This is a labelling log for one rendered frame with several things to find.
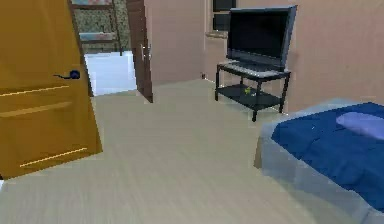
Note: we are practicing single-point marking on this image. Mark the small yellow green object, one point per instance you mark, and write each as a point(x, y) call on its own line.
point(247, 90)

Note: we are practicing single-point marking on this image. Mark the black television stand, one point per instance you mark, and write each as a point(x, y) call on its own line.
point(253, 96)

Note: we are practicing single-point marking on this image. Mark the dark brown room door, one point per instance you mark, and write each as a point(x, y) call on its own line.
point(141, 53)

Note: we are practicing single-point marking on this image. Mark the dark window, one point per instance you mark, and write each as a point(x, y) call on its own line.
point(222, 15)

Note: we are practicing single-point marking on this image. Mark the grey flat television set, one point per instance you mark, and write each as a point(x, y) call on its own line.
point(260, 35)

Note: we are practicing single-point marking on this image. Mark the grey bed with blue blanket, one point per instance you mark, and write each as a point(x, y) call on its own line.
point(330, 156)

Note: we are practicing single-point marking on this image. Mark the yellow wooden room door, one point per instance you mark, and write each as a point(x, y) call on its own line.
point(36, 110)

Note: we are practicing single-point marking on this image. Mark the pale purple pillow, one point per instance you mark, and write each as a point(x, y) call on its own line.
point(363, 124)

